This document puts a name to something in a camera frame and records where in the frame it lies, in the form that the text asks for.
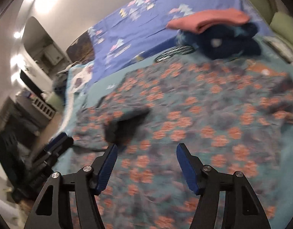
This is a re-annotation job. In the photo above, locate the floral teal orange garment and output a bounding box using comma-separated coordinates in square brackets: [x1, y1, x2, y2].
[69, 60, 293, 229]

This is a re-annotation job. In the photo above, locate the pile of dark clothes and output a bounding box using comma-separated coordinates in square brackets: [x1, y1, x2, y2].
[52, 72, 68, 97]

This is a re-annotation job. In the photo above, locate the black tv cabinet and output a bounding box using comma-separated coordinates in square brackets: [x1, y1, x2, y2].
[5, 96, 56, 133]

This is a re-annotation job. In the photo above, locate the teal cartoon bedspread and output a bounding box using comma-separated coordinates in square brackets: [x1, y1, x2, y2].
[51, 34, 293, 229]

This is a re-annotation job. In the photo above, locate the dark patterned pillow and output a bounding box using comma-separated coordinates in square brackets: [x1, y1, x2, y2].
[66, 31, 95, 64]

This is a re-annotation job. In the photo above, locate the blue tree print sheet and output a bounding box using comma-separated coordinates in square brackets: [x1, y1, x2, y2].
[88, 0, 273, 83]

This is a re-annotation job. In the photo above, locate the folded navy star garment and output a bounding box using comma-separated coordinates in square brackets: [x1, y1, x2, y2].
[176, 23, 261, 60]

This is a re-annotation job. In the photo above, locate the folded pink garment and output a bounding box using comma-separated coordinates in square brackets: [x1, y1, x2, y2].
[166, 8, 250, 34]

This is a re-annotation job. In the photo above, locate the green pillow near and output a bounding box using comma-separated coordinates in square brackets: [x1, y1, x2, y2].
[270, 11, 293, 46]

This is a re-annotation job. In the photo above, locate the green pillow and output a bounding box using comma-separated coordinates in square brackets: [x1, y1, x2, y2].
[248, 0, 274, 25]
[270, 11, 293, 46]

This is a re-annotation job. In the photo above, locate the green pillow far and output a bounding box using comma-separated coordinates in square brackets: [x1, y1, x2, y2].
[248, 0, 274, 25]

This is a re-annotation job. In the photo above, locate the black wall television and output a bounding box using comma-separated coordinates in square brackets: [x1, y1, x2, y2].
[20, 70, 43, 97]

